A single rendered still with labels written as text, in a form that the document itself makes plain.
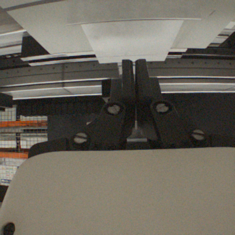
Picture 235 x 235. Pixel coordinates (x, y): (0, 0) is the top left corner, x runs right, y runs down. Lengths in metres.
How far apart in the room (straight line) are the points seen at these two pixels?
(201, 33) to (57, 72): 0.37
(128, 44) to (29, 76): 0.36
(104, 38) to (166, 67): 0.30
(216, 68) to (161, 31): 0.35
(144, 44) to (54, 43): 0.09
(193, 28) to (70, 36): 0.11
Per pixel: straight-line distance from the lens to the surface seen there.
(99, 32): 0.18
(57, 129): 0.77
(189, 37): 0.20
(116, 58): 0.24
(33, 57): 0.24
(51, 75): 0.49
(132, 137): 0.21
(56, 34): 0.19
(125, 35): 0.18
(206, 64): 0.50
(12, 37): 0.27
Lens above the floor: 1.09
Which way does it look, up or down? 3 degrees down
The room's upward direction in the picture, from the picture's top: 179 degrees clockwise
